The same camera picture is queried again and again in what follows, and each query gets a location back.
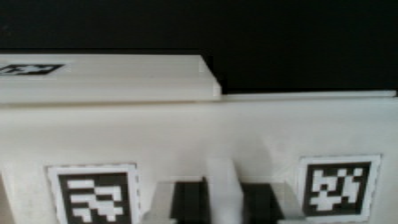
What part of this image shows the white cabinet door panel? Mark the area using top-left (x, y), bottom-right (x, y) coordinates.
top-left (0, 91), bottom-right (398, 224)

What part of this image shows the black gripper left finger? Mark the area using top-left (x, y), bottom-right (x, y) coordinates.
top-left (142, 176), bottom-right (213, 224)

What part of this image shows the white cabinet top box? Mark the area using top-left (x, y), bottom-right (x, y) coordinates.
top-left (0, 54), bottom-right (222, 104)

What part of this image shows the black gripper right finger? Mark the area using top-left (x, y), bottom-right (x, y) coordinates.
top-left (238, 182), bottom-right (309, 224)

